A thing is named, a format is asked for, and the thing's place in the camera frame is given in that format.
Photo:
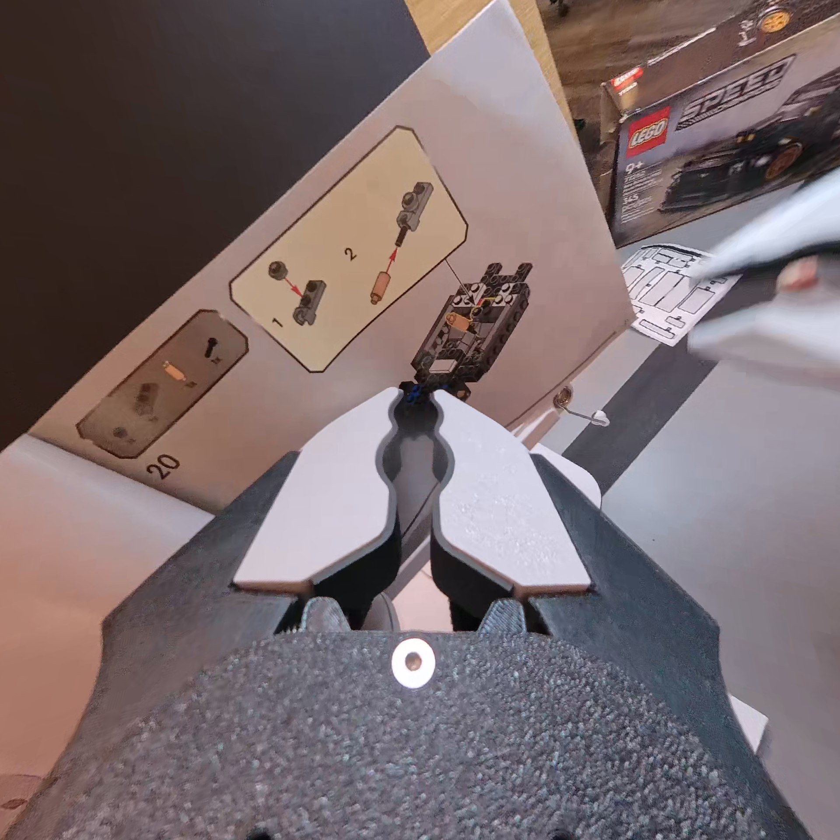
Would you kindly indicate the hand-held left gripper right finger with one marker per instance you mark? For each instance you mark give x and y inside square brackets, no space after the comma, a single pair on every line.
[512,519]

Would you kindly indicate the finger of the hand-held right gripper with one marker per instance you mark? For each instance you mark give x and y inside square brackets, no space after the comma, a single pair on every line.
[788,230]
[788,328]

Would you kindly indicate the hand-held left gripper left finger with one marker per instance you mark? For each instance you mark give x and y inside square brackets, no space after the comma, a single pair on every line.
[322,519]

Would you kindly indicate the small dark blue lego piece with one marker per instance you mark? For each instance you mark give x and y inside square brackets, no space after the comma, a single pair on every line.
[418,390]

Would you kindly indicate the lego instruction booklet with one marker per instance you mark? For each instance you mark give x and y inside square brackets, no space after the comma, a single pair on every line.
[499,158]

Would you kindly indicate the lego set box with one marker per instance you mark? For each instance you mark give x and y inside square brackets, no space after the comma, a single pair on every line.
[735,131]

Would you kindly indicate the white paper sheets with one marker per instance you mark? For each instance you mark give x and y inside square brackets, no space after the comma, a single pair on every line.
[663,289]

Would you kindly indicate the tan panel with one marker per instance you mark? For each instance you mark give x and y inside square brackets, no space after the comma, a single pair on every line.
[525,26]

